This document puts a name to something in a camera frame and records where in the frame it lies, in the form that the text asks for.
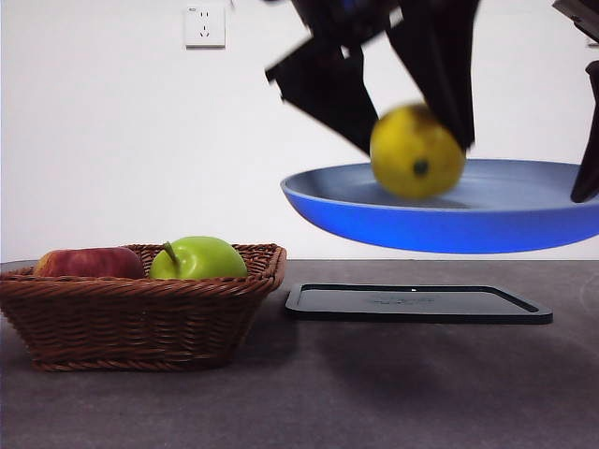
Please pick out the black flat tray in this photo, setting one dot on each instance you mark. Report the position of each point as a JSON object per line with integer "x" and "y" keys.
{"x": 421, "y": 308}

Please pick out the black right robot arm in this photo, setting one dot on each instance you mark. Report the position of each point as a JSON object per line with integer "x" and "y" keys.
{"x": 582, "y": 11}

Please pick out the brown woven wicker basket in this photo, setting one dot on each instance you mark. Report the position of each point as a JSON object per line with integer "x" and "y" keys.
{"x": 140, "y": 322}

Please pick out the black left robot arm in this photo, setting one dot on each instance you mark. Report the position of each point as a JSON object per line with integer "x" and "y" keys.
{"x": 332, "y": 18}

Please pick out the yellow lemon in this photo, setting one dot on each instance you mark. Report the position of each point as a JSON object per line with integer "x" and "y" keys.
{"x": 412, "y": 154}

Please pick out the green apple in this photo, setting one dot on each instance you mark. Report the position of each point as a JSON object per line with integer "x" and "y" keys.
{"x": 206, "y": 262}

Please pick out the blue round plate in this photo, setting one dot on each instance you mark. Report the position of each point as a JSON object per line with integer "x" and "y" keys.
{"x": 421, "y": 229}

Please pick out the red apple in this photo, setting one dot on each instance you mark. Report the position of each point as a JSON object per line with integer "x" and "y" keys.
{"x": 89, "y": 264}

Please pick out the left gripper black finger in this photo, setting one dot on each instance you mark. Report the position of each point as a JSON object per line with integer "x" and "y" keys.
{"x": 327, "y": 89}
{"x": 444, "y": 70}

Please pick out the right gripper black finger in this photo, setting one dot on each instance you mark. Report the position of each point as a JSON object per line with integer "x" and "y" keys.
{"x": 592, "y": 140}

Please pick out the white wall socket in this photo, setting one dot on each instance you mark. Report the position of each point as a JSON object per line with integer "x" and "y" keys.
{"x": 204, "y": 27}

